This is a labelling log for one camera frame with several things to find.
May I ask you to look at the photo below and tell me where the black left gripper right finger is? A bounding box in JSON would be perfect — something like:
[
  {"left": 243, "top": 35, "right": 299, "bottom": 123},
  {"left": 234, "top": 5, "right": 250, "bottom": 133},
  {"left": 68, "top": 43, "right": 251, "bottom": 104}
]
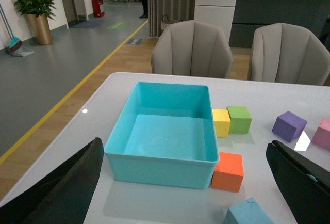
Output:
[{"left": 266, "top": 140, "right": 329, "bottom": 223}]

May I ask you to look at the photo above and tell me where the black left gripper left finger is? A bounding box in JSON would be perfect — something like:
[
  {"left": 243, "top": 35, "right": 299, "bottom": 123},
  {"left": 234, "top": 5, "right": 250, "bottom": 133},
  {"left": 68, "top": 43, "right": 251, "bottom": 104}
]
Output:
[{"left": 1, "top": 138, "right": 104, "bottom": 223}]

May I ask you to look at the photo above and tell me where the light blue foam cube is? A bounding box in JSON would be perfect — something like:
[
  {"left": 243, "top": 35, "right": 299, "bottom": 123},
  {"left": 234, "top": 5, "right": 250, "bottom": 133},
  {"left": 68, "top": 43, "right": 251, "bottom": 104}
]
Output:
[{"left": 223, "top": 198, "right": 273, "bottom": 224}]

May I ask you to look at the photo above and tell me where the pink foam cube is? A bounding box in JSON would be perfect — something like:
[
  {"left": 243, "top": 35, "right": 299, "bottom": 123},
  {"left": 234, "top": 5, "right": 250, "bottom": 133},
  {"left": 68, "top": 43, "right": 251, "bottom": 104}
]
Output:
[{"left": 311, "top": 118, "right": 330, "bottom": 151}]

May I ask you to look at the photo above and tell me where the purple foam cube far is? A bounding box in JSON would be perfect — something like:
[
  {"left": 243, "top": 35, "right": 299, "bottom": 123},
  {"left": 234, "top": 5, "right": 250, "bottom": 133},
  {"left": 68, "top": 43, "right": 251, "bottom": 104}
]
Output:
[{"left": 272, "top": 111, "right": 307, "bottom": 143}]

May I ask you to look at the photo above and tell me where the orange foam cube near bin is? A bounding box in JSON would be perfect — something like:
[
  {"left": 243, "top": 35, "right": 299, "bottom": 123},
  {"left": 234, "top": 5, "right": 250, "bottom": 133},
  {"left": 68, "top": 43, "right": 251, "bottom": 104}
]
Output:
[{"left": 211, "top": 152, "right": 244, "bottom": 193}]

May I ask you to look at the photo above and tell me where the green foam cube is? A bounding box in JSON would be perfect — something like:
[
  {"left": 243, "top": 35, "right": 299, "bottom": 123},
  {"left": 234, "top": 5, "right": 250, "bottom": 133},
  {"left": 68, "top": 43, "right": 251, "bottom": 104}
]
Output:
[{"left": 226, "top": 106, "right": 252, "bottom": 134}]

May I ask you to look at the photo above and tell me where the yellow foam cube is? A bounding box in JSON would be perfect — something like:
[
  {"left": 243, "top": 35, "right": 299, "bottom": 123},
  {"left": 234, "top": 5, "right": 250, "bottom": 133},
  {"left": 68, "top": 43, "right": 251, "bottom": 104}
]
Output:
[{"left": 212, "top": 109, "right": 230, "bottom": 137}]

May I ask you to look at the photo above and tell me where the teal plastic bin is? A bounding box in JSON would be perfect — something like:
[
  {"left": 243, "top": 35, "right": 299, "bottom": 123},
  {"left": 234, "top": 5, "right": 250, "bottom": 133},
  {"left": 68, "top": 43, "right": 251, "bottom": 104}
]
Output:
[{"left": 104, "top": 82, "right": 219, "bottom": 189}]

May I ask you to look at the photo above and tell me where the right grey armchair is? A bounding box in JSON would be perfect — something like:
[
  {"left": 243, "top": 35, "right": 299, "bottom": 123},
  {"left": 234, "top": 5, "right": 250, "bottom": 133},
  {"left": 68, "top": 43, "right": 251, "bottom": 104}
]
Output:
[{"left": 247, "top": 23, "right": 329, "bottom": 86}]

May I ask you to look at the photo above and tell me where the grey armchair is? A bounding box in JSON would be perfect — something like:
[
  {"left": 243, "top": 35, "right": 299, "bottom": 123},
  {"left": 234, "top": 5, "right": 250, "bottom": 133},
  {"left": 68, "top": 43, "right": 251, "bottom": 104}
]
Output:
[
  {"left": 247, "top": 23, "right": 329, "bottom": 86},
  {"left": 151, "top": 20, "right": 233, "bottom": 79}
]

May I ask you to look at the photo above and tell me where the teal broom with dustpan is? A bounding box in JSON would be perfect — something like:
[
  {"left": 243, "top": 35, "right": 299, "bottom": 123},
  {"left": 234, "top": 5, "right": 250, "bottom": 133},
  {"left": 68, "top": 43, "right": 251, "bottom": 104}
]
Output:
[{"left": 1, "top": 6, "right": 34, "bottom": 57}]

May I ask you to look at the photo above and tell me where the dark grey counter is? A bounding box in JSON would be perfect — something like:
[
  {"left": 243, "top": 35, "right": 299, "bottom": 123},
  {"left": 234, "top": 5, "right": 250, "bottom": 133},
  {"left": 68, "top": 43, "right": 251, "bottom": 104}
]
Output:
[{"left": 229, "top": 0, "right": 329, "bottom": 49}]

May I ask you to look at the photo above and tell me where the left grey armchair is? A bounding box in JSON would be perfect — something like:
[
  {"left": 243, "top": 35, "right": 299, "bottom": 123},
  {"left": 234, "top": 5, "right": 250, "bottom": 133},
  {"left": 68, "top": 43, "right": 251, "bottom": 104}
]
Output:
[{"left": 151, "top": 20, "right": 233, "bottom": 79}]

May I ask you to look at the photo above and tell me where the potted plant gold pot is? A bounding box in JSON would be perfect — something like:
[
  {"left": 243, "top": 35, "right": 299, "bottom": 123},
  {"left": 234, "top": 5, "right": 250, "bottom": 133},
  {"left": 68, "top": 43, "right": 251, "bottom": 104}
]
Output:
[{"left": 13, "top": 0, "right": 56, "bottom": 45}]

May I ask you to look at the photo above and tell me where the red trash bin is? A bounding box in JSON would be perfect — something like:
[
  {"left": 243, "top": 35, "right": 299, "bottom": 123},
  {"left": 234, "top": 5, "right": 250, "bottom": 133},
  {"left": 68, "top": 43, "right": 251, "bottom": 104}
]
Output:
[{"left": 91, "top": 0, "right": 105, "bottom": 18}]

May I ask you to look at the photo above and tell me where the woven basket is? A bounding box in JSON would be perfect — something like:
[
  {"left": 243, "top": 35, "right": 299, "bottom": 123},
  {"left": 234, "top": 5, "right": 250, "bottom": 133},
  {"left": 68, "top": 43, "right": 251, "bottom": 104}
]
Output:
[{"left": 160, "top": 14, "right": 181, "bottom": 30}]

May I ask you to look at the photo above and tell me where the white drawer cabinet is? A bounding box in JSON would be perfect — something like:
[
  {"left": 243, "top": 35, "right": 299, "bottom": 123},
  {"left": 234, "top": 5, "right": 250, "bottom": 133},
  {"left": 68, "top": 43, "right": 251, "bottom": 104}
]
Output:
[{"left": 194, "top": 0, "right": 236, "bottom": 40}]

